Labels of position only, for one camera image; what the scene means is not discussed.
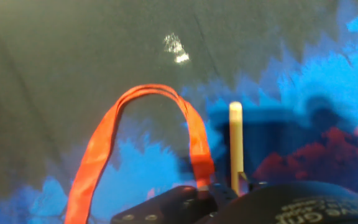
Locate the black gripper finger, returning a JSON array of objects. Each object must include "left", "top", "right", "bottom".
[{"left": 109, "top": 182, "right": 239, "bottom": 224}]

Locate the pale wooden drumstick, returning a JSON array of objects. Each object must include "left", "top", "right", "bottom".
[{"left": 228, "top": 101, "right": 245, "bottom": 197}]

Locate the blue and black printed cloth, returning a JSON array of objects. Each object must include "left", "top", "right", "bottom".
[{"left": 0, "top": 0, "right": 358, "bottom": 224}]

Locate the red fabric drum strap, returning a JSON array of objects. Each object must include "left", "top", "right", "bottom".
[{"left": 63, "top": 83, "right": 216, "bottom": 224}]

